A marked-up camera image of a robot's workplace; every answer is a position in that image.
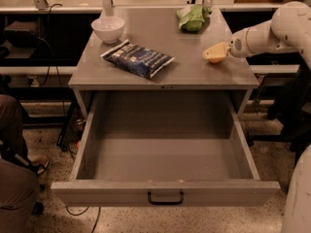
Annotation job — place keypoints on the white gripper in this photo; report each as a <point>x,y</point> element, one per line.
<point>237,45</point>

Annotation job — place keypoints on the orange fruit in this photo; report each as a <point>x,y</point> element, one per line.
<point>216,60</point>

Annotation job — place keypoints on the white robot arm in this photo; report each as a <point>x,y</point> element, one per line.
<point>289,30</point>

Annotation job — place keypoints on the open grey top drawer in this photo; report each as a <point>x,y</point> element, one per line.
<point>188,141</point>

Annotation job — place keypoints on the green snack bag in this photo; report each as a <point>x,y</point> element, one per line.
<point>192,17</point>

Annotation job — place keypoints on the grey metal cabinet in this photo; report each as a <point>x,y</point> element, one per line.
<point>157,29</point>

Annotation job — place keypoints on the blue chip bag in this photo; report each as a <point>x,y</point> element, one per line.
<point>140,61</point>

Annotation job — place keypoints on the white ceramic bowl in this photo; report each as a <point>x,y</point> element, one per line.
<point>108,29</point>

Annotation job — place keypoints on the dark box on shelf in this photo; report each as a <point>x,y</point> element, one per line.
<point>22,34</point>

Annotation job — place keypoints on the brown shoe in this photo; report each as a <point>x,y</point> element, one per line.
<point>39,163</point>

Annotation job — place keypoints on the person's leg in brown trousers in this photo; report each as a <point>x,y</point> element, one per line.
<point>19,187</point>

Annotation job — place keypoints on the black drawer handle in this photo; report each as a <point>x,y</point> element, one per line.
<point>165,199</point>

